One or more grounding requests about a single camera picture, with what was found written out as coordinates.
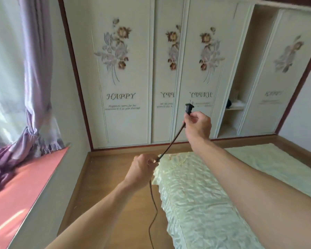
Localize person's left hand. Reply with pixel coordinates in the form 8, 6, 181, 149
124, 154, 160, 191

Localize person's right hand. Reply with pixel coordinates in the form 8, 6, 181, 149
184, 111, 213, 149

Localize black power cord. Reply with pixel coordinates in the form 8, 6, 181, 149
148, 102, 195, 249

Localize person's right forearm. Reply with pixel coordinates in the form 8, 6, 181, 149
190, 138, 311, 249

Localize person's left forearm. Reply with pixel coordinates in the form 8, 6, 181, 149
45, 178, 142, 249

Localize white flower-print wardrobe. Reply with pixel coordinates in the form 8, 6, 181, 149
57, 0, 311, 152

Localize purple striped curtain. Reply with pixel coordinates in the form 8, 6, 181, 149
0, 0, 66, 195

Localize white sheer curtain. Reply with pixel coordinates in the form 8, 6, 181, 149
0, 0, 31, 153

